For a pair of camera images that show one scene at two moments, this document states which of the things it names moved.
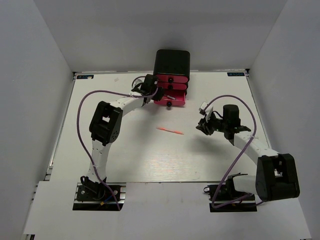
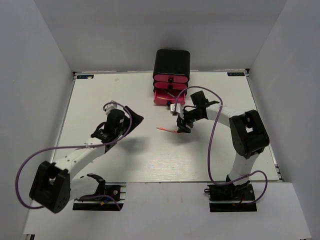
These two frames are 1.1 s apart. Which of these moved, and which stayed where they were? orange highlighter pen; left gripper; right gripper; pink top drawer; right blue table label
Moved: left gripper; right gripper
Stayed: right blue table label; orange highlighter pen; pink top drawer
